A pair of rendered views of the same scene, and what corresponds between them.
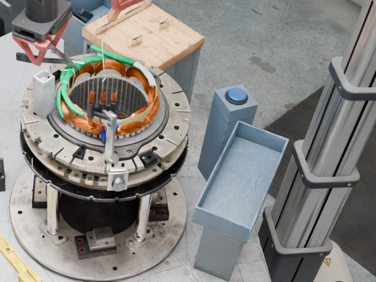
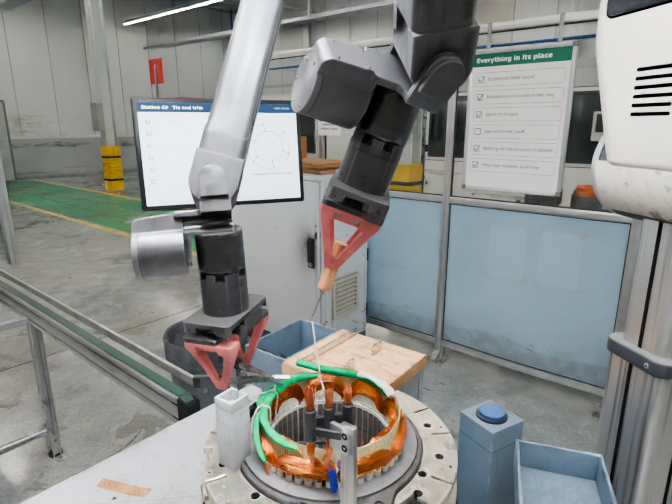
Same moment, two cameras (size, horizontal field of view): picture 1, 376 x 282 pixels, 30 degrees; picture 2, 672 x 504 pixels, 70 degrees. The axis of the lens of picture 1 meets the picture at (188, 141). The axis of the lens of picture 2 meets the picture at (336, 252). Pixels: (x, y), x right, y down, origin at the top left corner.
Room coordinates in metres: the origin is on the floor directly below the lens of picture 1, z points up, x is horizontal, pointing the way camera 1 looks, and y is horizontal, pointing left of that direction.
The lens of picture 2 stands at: (0.42, 0.11, 1.49)
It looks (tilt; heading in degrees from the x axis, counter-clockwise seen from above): 15 degrees down; 5
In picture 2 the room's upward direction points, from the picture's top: straight up
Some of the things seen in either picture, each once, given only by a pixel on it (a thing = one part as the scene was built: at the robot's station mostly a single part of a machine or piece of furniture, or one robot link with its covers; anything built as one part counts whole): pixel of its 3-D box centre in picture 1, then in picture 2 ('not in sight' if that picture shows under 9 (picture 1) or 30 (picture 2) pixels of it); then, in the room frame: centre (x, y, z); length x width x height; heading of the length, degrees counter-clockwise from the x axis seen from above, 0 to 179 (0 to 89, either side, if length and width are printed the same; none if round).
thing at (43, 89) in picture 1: (43, 95); (233, 429); (0.91, 0.27, 1.14); 0.03 x 0.03 x 0.09; 61
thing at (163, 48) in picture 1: (144, 36); (355, 364); (1.25, 0.14, 1.05); 0.20 x 0.19 x 0.02; 58
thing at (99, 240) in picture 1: (100, 238); not in sight; (0.85, 0.14, 0.83); 0.05 x 0.04 x 0.02; 115
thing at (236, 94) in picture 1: (236, 94); (491, 411); (1.13, -0.08, 1.04); 0.04 x 0.04 x 0.01
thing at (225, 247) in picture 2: not in sight; (215, 248); (0.98, 0.31, 1.34); 0.07 x 0.06 x 0.07; 109
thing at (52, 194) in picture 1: (53, 201); not in sight; (0.86, 0.24, 0.91); 0.02 x 0.02 x 0.21
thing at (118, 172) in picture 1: (117, 177); not in sight; (0.81, 0.11, 1.07); 0.04 x 0.02 x 0.05; 109
